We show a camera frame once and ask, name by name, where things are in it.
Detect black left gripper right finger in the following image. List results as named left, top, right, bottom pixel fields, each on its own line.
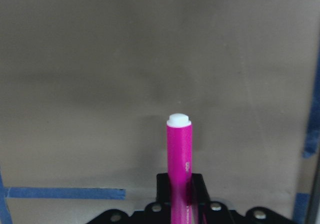
left=191, top=173, right=211, bottom=209

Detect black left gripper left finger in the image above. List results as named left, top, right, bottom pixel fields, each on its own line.
left=156, top=173, right=171, bottom=206

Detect pink marker pen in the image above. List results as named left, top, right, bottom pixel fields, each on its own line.
left=166, top=113, right=193, bottom=224

